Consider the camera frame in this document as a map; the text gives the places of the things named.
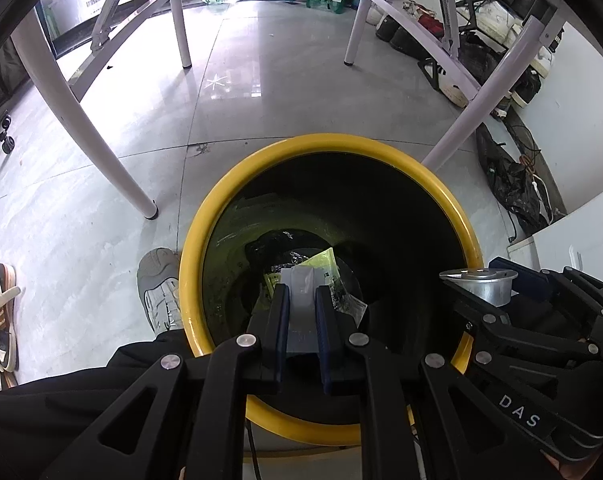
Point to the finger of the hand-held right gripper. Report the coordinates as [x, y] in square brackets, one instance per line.
[486, 332]
[529, 285]

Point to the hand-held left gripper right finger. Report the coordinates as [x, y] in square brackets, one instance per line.
[324, 335]

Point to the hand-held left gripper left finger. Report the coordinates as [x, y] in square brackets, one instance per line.
[281, 330]

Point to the white plastic blister piece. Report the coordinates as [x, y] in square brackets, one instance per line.
[301, 310]

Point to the metal tin can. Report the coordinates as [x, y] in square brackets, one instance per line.
[481, 285]

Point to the yellow trash bin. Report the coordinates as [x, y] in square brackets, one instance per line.
[196, 240]

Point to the person's right hand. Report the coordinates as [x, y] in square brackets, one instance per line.
[574, 472]

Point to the clear crumpled wrapper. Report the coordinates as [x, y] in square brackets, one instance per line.
[349, 305]

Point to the yellow plastic wrapper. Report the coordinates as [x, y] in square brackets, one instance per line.
[321, 262]

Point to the white low cabinet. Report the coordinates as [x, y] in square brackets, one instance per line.
[581, 230]

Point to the black bin liner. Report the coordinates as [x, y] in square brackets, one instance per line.
[271, 250]

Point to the black plastic bag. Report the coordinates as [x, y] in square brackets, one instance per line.
[511, 185]

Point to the person's grey shoe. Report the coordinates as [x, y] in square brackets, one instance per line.
[159, 290]

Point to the white table leg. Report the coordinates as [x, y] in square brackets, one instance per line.
[179, 20]
[81, 120]
[486, 95]
[357, 30]

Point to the beige worn shoe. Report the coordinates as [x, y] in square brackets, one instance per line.
[454, 92]

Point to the white sneaker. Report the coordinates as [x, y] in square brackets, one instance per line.
[541, 60]
[499, 20]

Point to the black shoe rack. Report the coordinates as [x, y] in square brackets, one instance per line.
[481, 60]

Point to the person's black trouser leg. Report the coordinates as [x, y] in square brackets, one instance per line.
[56, 410]

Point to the black shoe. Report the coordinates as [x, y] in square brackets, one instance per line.
[411, 45]
[389, 27]

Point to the grey metal table brace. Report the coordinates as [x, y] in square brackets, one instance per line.
[416, 25]
[116, 10]

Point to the red white shoe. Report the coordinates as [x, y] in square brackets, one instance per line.
[424, 17]

